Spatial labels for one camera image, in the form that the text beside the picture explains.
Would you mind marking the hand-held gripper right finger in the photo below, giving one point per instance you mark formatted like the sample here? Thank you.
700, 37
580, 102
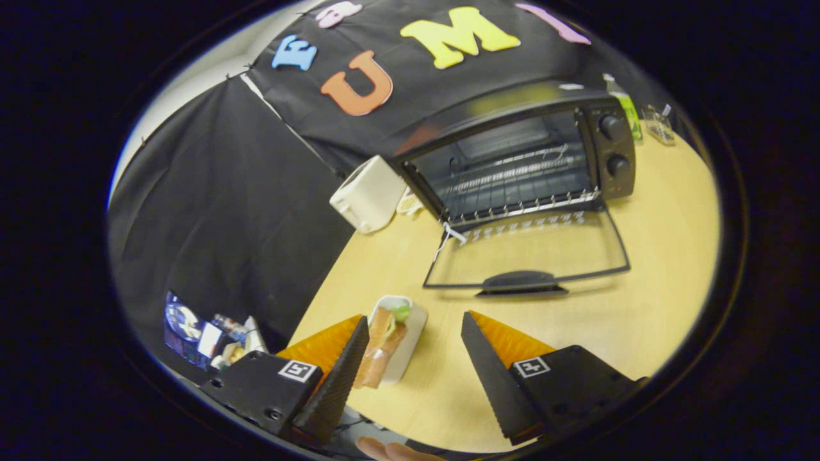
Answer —
493, 378

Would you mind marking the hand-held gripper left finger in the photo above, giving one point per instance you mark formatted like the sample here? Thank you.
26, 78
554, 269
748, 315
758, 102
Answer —
343, 384

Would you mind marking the toast sandwich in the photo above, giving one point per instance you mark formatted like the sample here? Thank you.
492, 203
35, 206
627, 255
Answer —
384, 339

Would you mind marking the white rectangular plate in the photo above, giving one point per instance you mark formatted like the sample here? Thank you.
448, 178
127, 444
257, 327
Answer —
413, 333

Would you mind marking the black toaster oven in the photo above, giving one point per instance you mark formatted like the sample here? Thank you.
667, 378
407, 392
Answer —
618, 184

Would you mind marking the white bread toaster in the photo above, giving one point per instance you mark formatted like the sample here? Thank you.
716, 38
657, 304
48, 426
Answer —
368, 195

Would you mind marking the small clear bottle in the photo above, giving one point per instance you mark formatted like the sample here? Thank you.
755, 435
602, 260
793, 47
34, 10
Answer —
229, 325

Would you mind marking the blue printed box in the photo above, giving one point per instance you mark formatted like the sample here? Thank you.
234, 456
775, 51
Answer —
186, 326

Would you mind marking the green label bottle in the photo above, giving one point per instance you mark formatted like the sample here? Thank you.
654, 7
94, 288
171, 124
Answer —
626, 109

